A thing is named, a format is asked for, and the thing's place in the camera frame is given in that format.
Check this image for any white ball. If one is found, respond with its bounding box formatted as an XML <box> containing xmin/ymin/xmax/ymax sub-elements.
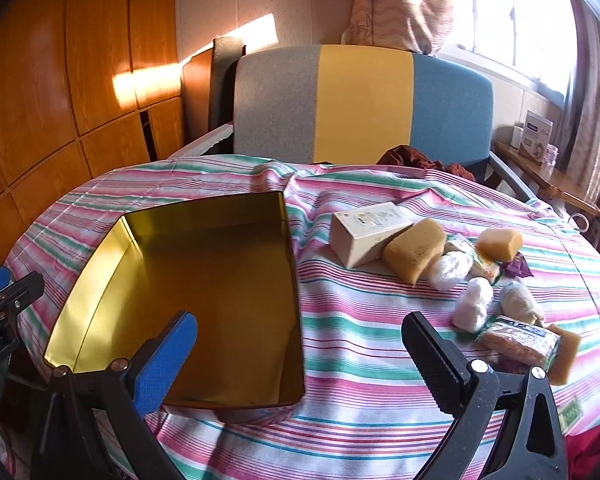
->
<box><xmin>426</xmin><ymin>251</ymin><xmax>473</xmax><ymax>291</ymax></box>
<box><xmin>452</xmin><ymin>277</ymin><xmax>494</xmax><ymax>333</ymax></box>

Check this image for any striped blanket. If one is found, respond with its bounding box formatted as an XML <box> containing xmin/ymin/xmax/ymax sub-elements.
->
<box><xmin>5</xmin><ymin>154</ymin><xmax>600</xmax><ymax>480</ymax></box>

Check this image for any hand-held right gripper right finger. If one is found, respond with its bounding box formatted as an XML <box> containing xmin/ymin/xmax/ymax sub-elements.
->
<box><xmin>401</xmin><ymin>311</ymin><xmax>570</xmax><ymax>480</ymax></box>

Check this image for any wooden side table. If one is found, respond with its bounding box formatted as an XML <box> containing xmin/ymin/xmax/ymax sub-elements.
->
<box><xmin>494</xmin><ymin>139</ymin><xmax>600</xmax><ymax>219</ymax></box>

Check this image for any cream carton box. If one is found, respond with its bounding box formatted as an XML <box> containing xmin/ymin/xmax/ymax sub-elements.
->
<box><xmin>328</xmin><ymin>202</ymin><xmax>413</xmax><ymax>267</ymax></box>

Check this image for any clear cracker packet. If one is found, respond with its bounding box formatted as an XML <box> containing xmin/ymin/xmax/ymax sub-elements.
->
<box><xmin>476</xmin><ymin>316</ymin><xmax>561</xmax><ymax>366</ymax></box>

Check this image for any window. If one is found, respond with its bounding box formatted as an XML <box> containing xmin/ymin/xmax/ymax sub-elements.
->
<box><xmin>439</xmin><ymin>0</ymin><xmax>577</xmax><ymax>97</ymax></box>

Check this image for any white printed box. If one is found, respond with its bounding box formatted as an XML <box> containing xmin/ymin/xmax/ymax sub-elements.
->
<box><xmin>517</xmin><ymin>110</ymin><xmax>556</xmax><ymax>163</ymax></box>

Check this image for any beige lace curtain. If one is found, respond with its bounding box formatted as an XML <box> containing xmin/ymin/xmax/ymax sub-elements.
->
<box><xmin>562</xmin><ymin>2</ymin><xmax>600</xmax><ymax>203</ymax></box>

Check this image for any grey yellow blue chair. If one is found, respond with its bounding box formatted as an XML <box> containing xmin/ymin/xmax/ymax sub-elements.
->
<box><xmin>232</xmin><ymin>45</ymin><xmax>531</xmax><ymax>201</ymax></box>

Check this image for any green yellow snack packet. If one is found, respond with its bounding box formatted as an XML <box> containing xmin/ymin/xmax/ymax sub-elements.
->
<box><xmin>445</xmin><ymin>235</ymin><xmax>503</xmax><ymax>283</ymax></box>

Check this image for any wooden board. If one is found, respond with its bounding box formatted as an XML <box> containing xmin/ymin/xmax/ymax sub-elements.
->
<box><xmin>181</xmin><ymin>46</ymin><xmax>215</xmax><ymax>147</ymax></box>

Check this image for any grey ball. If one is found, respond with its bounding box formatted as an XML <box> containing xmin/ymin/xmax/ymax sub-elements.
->
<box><xmin>500</xmin><ymin>281</ymin><xmax>545</xmax><ymax>323</ymax></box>

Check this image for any purple wrapper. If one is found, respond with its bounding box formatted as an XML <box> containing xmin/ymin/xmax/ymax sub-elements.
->
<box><xmin>502</xmin><ymin>252</ymin><xmax>535</xmax><ymax>279</ymax></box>

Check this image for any gold tin box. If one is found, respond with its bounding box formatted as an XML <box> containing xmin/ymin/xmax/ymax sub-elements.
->
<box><xmin>43</xmin><ymin>191</ymin><xmax>306</xmax><ymax>423</ymax></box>

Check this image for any small yellow sponge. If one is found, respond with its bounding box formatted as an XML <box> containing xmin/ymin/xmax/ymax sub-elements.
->
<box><xmin>476</xmin><ymin>228</ymin><xmax>523</xmax><ymax>262</ymax></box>

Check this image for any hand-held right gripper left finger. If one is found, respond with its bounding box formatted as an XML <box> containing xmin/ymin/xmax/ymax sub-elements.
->
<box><xmin>30</xmin><ymin>310</ymin><xmax>199</xmax><ymax>480</ymax></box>

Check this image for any large yellow sponge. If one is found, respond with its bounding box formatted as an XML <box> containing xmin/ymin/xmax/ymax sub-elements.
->
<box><xmin>382</xmin><ymin>218</ymin><xmax>447</xmax><ymax>283</ymax></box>

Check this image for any bright red cloth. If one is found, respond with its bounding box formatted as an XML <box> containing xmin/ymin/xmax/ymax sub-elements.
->
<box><xmin>565</xmin><ymin>424</ymin><xmax>600</xmax><ymax>480</ymax></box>

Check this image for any pink patterned curtain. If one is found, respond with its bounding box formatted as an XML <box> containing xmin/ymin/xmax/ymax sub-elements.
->
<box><xmin>341</xmin><ymin>0</ymin><xmax>454</xmax><ymax>56</ymax></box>

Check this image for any dark grey board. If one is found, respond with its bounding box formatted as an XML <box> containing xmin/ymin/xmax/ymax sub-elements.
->
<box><xmin>209</xmin><ymin>36</ymin><xmax>247</xmax><ymax>133</ymax></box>

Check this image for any wooden wardrobe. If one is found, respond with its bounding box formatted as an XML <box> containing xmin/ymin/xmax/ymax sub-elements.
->
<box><xmin>0</xmin><ymin>0</ymin><xmax>183</xmax><ymax>281</ymax></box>

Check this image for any white bed frame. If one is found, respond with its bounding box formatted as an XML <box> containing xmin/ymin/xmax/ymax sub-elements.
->
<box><xmin>172</xmin><ymin>122</ymin><xmax>236</xmax><ymax>161</ymax></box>

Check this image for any dark red cloth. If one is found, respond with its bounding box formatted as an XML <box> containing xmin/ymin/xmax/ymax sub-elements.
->
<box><xmin>377</xmin><ymin>145</ymin><xmax>477</xmax><ymax>182</ymax></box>

